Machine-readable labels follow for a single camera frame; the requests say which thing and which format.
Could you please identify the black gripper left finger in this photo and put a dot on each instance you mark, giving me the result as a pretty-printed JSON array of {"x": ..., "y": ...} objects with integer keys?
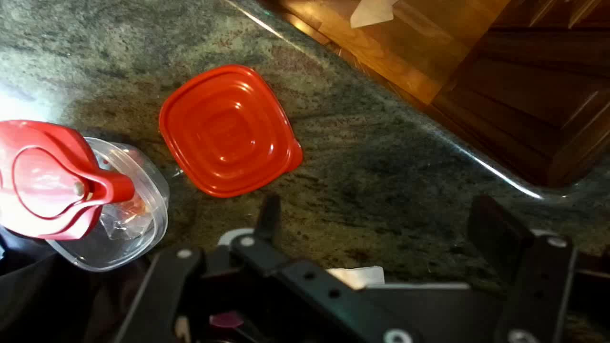
[{"x": 268, "y": 219}]

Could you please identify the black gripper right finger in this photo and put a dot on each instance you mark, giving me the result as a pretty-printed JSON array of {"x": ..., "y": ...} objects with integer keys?
[{"x": 499, "y": 231}]

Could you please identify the purple plastic cup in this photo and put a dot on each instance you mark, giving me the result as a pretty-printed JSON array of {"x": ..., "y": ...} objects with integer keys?
[{"x": 228, "y": 318}]

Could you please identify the red measuring cup set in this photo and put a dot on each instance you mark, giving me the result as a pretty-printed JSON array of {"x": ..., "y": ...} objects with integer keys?
[{"x": 45, "y": 183}]

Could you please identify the red square plastic lid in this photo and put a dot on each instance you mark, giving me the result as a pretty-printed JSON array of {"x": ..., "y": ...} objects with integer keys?
[{"x": 230, "y": 130}]

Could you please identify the white paper napkin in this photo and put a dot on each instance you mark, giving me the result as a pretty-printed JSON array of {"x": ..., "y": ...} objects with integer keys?
[{"x": 360, "y": 276}]

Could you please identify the clear plastic food container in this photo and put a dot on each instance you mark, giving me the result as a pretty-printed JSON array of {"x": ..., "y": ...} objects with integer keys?
[{"x": 137, "y": 234}]

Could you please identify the wooden kitchen cabinet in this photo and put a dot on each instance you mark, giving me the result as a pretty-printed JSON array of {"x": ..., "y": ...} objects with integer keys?
[{"x": 508, "y": 95}]

